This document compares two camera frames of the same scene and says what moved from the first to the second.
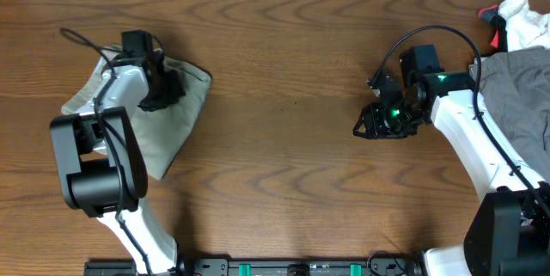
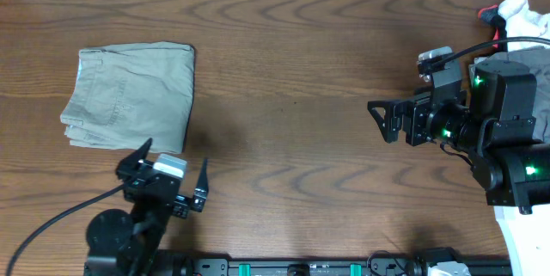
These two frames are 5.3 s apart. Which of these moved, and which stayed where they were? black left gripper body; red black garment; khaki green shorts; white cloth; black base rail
Moved: khaki green shorts; black left gripper body
Stayed: red black garment; white cloth; black base rail
